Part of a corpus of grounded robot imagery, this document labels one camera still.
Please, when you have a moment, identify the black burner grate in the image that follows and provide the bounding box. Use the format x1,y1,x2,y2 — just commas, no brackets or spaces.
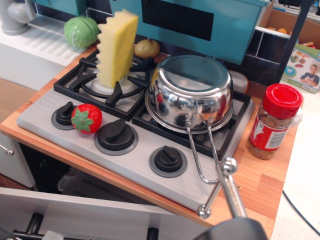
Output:
132,91,255,159
54,50,157,121

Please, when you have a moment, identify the teal toy microwave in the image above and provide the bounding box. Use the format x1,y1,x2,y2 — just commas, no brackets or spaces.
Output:
110,0,269,65

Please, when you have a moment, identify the cardboard box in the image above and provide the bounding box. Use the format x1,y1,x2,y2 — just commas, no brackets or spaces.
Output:
258,0,320,49

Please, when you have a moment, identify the toy potato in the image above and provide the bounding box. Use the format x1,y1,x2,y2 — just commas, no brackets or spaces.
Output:
134,39,160,59

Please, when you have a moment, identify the left black stove knob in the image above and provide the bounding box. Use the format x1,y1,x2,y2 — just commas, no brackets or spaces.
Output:
51,101,77,131

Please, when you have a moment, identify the grey toy faucet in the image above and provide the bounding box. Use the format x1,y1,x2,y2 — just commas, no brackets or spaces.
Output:
0,0,36,36

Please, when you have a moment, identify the black cable on floor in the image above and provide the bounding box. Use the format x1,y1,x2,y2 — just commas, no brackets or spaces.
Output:
282,189,320,236

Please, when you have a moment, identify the shiny steel pot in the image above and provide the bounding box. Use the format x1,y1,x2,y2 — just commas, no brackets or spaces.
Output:
145,54,234,184

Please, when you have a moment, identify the green toy cabbage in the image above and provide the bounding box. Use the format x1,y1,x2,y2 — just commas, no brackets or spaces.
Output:
63,16,100,49

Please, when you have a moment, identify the right black burner grate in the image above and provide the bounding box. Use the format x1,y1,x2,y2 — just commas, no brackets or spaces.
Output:
132,91,255,159

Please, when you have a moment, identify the toy food box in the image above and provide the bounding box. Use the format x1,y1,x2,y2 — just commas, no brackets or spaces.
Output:
281,43,320,94

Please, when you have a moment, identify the orange white toy behind pot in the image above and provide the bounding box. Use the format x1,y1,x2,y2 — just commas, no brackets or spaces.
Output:
228,70,249,94

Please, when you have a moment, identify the dark round camera mount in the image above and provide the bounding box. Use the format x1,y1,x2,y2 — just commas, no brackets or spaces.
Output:
195,217,268,240

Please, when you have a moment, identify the yellow zigzag sponge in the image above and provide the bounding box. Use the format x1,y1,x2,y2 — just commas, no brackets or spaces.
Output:
96,9,139,89

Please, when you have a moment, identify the grey oven door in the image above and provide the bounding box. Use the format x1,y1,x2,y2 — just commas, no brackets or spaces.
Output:
0,187,206,240

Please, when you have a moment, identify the grey toy stove top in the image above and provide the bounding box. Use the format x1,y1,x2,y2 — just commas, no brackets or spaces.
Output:
16,87,256,212

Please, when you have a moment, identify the left black burner grate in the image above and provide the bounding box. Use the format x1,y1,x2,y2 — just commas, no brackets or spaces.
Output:
54,50,157,121

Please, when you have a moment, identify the dark metal post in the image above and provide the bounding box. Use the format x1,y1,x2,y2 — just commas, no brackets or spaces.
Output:
270,0,313,85

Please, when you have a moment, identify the middle black stove knob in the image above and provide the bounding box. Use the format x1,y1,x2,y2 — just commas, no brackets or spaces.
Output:
94,119,139,156

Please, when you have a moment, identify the right black stove knob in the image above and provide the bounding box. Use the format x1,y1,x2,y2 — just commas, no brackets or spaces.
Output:
149,145,188,178

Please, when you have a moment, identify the red toy strawberry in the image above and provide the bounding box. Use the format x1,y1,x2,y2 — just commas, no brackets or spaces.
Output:
71,104,103,134

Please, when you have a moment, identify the black stove knob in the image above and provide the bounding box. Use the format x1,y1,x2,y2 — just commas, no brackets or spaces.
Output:
94,119,139,156
149,145,188,178
51,101,77,131

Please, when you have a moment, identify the red lid spice jar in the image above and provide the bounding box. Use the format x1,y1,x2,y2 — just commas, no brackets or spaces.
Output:
247,83,304,160

